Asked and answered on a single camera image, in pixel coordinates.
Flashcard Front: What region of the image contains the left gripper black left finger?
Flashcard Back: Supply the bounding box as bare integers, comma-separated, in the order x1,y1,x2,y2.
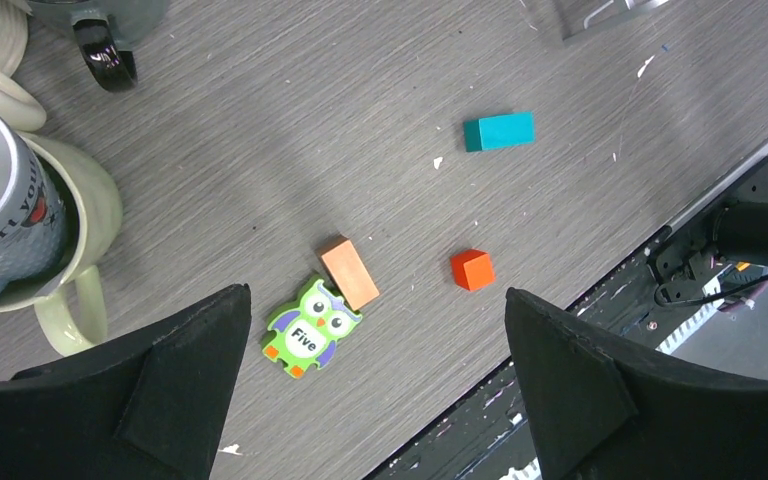
0,284,251,479

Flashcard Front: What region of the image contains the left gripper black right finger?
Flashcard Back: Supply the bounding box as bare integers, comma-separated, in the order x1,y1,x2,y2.
505,288,768,479

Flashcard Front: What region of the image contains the light green cream mug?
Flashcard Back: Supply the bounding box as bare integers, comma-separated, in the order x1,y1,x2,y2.
0,132,123,356

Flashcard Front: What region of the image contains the dark grey mug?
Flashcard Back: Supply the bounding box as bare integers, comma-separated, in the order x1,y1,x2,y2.
26,0,169,92

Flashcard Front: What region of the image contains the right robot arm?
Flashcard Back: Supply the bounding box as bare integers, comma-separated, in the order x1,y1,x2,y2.
712,202,768,267

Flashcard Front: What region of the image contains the black base bar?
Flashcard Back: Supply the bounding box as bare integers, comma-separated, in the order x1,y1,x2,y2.
364,155,768,480

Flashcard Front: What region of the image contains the green owl toy block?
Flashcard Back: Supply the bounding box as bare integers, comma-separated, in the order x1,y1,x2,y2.
261,275,363,379

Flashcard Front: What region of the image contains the red cube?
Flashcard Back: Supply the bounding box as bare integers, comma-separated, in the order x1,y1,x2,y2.
450,249,495,292

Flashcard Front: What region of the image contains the tan wooden block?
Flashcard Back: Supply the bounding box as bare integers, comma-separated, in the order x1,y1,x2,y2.
318,235,380,311

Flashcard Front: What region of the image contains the teal block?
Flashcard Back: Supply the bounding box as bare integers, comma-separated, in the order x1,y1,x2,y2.
463,112,536,153

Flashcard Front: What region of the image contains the white wire dish rack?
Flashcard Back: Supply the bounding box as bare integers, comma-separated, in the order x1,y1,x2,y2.
562,0,669,46

